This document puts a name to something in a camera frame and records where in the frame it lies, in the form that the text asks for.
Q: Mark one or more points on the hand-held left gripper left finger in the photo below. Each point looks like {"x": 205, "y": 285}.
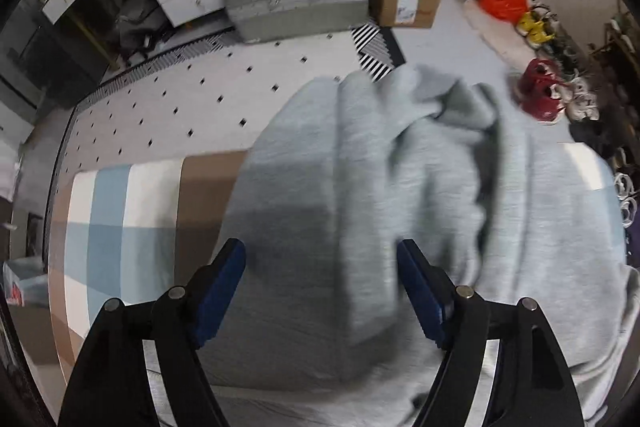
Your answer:
{"x": 222, "y": 292}

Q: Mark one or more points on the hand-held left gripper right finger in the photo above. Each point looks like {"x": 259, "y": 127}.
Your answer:
{"x": 420, "y": 292}

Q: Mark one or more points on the grey hoodie with red print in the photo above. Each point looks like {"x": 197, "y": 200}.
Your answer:
{"x": 350, "y": 207}

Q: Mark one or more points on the brown blue white checked bedsheet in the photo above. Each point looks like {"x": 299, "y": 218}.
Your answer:
{"x": 125, "y": 227}

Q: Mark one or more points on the diamond patterned rug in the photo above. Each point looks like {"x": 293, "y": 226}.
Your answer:
{"x": 200, "y": 97}

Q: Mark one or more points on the clear plastic container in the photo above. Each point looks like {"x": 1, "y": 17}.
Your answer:
{"x": 25, "y": 282}

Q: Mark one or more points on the row of assorted shoes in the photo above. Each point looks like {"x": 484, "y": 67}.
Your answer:
{"x": 540, "y": 92}

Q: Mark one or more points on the beige fluffy mat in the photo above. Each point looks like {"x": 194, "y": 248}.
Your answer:
{"x": 495, "y": 37}

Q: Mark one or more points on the red plastic bag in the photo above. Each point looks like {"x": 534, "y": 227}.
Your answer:
{"x": 502, "y": 2}

